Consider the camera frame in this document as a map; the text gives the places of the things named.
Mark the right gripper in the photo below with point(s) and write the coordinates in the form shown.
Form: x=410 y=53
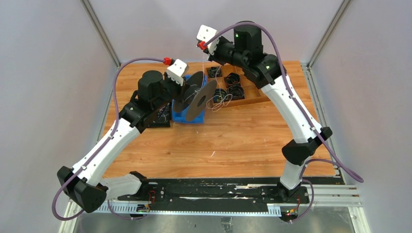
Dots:
x=213 y=58

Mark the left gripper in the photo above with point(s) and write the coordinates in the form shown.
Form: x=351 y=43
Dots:
x=181 y=90

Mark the dark grey cable spool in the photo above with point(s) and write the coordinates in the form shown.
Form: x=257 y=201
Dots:
x=210 y=89

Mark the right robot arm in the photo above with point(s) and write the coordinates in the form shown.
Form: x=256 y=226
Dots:
x=269 y=75

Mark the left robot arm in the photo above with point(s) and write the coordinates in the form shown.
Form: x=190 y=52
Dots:
x=84 y=182

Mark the rolled tie green pattern back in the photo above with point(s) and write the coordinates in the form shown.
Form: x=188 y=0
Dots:
x=214 y=72

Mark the rolled tie orange pattern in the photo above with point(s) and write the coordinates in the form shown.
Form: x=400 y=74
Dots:
x=232 y=79

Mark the blue plastic bin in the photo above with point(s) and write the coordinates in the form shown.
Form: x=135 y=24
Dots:
x=193 y=101

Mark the black plastic bin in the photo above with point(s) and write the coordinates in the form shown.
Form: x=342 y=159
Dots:
x=163 y=118

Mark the wooden compartment tray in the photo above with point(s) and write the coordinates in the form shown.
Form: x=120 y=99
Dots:
x=252 y=93

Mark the rolled tie yellow green front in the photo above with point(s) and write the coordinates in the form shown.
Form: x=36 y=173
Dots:
x=220 y=95

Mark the rolled tie dark floral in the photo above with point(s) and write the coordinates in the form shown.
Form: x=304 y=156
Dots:
x=236 y=92

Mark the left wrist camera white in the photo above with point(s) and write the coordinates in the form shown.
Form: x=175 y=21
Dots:
x=177 y=71

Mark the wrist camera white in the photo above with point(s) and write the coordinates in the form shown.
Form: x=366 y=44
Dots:
x=204 y=36
x=177 y=71

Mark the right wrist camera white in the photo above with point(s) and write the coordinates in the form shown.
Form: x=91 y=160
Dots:
x=204 y=36

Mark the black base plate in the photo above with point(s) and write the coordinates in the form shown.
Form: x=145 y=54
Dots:
x=217 y=194

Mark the aluminium frame rail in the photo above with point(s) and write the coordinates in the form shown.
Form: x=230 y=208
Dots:
x=322 y=194

